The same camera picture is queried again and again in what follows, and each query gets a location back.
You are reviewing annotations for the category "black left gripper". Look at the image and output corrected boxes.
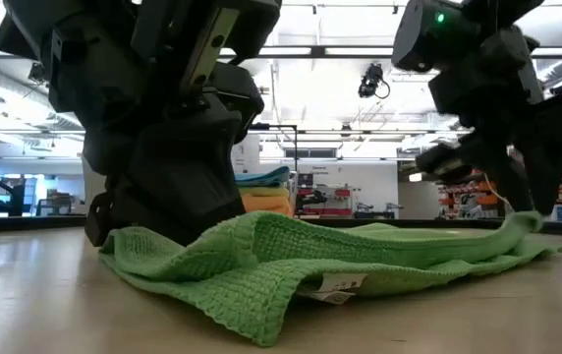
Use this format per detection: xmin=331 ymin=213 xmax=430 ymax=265
xmin=47 ymin=0 xmax=282 ymax=247

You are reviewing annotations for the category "long ceiling light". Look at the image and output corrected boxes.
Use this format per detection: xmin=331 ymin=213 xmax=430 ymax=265
xmin=258 ymin=46 xmax=312 ymax=56
xmin=324 ymin=46 xmax=395 ymax=56

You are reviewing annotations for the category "white plant pot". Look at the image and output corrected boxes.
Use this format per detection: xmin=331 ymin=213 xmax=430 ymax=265
xmin=82 ymin=156 xmax=110 ymax=203

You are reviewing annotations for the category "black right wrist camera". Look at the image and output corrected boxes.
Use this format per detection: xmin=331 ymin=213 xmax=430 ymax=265
xmin=427 ymin=27 xmax=546 ymax=124

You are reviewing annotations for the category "yellow hanging cable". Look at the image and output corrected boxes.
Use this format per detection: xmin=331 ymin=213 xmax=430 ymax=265
xmin=484 ymin=174 xmax=516 ymax=212

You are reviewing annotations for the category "white cylindrical appliance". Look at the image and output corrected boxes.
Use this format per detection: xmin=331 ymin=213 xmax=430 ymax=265
xmin=231 ymin=135 xmax=261 ymax=174

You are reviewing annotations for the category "black aluminium table frame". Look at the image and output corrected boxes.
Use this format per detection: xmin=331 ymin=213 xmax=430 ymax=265
xmin=0 ymin=214 xmax=562 ymax=238

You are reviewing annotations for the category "black ceiling camera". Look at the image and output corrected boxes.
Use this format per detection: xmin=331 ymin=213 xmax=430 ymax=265
xmin=28 ymin=62 xmax=51 ymax=85
xmin=358 ymin=62 xmax=391 ymax=100

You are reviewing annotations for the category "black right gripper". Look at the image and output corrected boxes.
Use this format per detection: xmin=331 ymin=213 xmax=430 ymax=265
xmin=416 ymin=100 xmax=562 ymax=216

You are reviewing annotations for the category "green microfiber towel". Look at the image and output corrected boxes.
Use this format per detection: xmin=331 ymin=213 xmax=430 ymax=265
xmin=97 ymin=209 xmax=562 ymax=348

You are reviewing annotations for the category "clear plastic bin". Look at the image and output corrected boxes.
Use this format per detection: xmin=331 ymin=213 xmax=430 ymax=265
xmin=234 ymin=166 xmax=298 ymax=217

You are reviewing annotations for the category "yellow microfiber towel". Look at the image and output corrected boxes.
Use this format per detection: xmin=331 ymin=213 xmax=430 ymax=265
xmin=238 ymin=184 xmax=292 ymax=200

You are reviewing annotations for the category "blue microfiber towel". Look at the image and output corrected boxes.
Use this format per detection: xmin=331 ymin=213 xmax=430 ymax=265
xmin=234 ymin=165 xmax=292 ymax=188

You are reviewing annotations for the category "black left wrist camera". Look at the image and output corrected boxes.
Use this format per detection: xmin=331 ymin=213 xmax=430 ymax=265
xmin=206 ymin=61 xmax=266 ymax=145

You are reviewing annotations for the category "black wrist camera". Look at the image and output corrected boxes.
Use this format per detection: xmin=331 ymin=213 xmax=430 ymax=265
xmin=427 ymin=27 xmax=546 ymax=124
xmin=206 ymin=61 xmax=266 ymax=145

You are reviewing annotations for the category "shelf with red bins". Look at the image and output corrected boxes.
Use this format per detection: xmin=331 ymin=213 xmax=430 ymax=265
xmin=435 ymin=166 xmax=562 ymax=221

